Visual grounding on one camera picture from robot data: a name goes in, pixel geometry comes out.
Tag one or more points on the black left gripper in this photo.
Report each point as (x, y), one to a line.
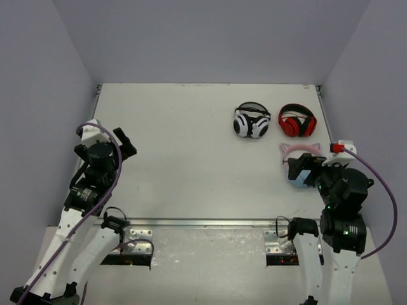
(126, 145)

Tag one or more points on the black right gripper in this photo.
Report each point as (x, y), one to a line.
(306, 161)

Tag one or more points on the pink blue cat-ear headphones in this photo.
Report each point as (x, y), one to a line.
(288, 151)

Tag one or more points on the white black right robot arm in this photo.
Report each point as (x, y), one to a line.
(329, 250)

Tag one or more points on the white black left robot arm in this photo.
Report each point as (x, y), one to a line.
(68, 262)

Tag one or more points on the red black headphones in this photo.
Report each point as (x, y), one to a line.
(297, 126)

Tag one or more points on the white black headphones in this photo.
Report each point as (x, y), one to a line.
(251, 120)

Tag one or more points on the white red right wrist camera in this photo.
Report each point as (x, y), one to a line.
(343, 152)

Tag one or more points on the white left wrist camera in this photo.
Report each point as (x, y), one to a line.
(91, 135)

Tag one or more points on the silver aluminium rail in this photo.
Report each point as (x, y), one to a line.
(206, 223)

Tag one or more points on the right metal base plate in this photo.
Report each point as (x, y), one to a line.
(275, 245)

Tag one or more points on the metal base plate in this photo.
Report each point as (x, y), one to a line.
(136, 242)
(275, 245)

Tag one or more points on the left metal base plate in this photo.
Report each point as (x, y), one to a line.
(136, 242)

